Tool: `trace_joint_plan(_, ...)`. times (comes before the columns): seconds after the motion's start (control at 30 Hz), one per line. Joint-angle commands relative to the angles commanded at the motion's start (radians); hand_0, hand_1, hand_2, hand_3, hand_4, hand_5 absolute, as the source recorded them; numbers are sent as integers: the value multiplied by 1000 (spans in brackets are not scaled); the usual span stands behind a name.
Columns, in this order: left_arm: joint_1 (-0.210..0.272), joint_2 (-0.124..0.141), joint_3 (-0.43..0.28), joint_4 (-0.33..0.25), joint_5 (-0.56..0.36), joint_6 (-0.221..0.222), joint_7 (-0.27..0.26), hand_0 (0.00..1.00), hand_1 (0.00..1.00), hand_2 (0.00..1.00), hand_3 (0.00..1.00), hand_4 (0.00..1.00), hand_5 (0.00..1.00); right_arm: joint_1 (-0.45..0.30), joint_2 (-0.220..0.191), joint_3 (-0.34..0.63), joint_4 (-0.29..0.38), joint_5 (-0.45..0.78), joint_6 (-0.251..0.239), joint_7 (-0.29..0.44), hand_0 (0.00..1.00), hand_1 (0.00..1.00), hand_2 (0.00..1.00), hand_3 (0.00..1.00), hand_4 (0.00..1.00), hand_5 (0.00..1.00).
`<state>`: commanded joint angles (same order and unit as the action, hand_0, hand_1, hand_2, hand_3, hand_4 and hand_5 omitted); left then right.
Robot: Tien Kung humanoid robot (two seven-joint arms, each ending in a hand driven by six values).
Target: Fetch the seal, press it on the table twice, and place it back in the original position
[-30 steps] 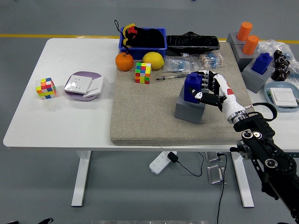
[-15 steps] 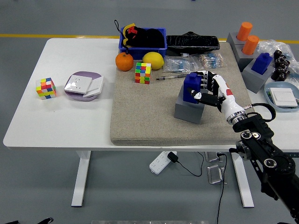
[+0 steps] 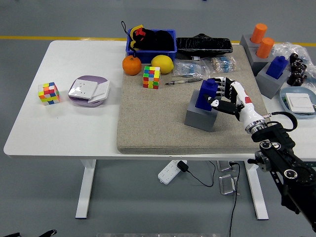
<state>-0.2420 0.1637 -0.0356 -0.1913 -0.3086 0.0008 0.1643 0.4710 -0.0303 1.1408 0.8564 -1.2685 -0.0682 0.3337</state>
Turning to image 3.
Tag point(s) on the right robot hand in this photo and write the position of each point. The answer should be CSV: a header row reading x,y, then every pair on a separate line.
x,y
248,108

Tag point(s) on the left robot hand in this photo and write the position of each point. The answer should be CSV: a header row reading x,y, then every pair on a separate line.
x,y
47,233

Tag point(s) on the blue square seal stamp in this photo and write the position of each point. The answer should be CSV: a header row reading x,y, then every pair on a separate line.
x,y
278,66
205,95

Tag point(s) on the grey square-hole holder block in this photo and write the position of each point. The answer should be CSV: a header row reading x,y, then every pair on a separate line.
x,y
269,85
198,121

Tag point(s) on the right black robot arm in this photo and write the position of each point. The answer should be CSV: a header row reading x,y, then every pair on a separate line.
x,y
279,148

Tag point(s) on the orange cylinder seal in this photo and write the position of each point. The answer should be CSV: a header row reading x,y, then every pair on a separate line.
x,y
265,48
259,32

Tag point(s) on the grey round-hole holder block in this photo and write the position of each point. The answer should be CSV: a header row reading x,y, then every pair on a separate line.
x,y
257,63
245,42

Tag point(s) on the clear bag of resistors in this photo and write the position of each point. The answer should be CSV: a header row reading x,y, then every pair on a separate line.
x,y
190,69
222,64

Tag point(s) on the light blue plate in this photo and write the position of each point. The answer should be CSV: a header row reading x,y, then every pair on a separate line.
x,y
296,90

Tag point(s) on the black dotted cylinder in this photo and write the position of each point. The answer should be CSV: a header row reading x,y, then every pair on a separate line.
x,y
295,66
302,67
300,61
292,79
294,57
301,79

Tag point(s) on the white table leg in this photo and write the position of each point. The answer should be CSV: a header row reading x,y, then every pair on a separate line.
x,y
85,192
258,195

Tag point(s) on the grey ballpoint pen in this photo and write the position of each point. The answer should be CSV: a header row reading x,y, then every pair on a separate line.
x,y
190,80

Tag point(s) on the crumpled clear plastic bag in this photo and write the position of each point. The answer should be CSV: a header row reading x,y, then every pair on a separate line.
x,y
284,48

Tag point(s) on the black wrapped long device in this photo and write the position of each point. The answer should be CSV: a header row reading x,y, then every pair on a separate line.
x,y
205,47

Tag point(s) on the black plug adapter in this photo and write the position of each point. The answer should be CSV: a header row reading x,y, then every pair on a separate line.
x,y
182,166

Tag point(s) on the grey-brown mat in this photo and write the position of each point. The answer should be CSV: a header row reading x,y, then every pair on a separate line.
x,y
153,123

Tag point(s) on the yellow lemon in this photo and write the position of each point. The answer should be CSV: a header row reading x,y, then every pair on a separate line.
x,y
162,64

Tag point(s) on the colourful puzzle cube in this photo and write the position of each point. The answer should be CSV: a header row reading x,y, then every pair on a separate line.
x,y
151,77
49,93

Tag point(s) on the white power strip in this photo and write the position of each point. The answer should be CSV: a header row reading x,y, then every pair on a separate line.
x,y
168,172

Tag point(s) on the black cloth bundle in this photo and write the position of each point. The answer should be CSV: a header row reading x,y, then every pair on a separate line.
x,y
161,40

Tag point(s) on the blue plastic bin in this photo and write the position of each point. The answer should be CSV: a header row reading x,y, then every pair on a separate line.
x,y
146,55

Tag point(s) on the orange fruit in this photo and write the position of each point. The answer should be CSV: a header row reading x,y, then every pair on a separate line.
x,y
132,65

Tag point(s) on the yellow black red toy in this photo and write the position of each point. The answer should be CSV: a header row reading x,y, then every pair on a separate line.
x,y
133,30

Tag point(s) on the white socket panel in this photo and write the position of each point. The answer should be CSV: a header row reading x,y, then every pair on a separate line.
x,y
83,89

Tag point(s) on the purple plate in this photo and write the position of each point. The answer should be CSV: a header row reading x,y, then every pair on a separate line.
x,y
94,79

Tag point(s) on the white switch panel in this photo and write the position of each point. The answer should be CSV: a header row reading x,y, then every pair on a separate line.
x,y
301,102
102,91

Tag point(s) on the clear metal bracket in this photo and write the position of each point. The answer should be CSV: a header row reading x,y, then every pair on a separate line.
x,y
224,166
228,185

